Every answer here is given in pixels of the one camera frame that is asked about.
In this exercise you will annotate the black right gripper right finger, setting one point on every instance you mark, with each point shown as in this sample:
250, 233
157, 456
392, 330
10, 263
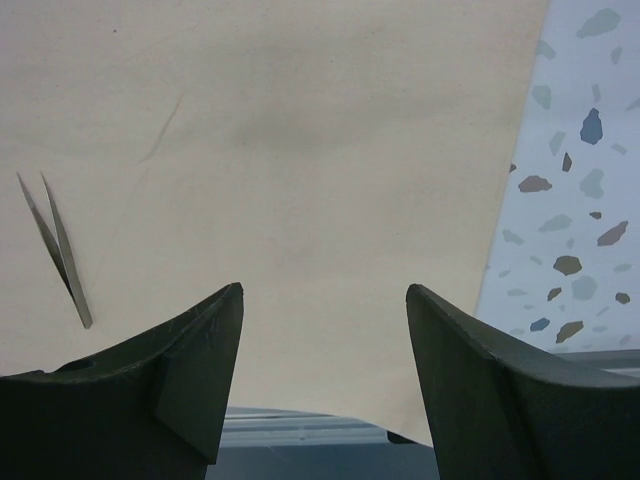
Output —
499, 408

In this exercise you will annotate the beige cloth wrap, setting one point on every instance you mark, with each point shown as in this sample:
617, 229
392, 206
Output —
324, 154

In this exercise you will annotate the steel tweezers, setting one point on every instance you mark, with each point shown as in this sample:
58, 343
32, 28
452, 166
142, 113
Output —
60, 250

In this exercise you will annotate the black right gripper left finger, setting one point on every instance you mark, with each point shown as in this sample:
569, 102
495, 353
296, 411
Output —
150, 407

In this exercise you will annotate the aluminium front rail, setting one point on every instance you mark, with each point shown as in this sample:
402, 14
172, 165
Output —
260, 443

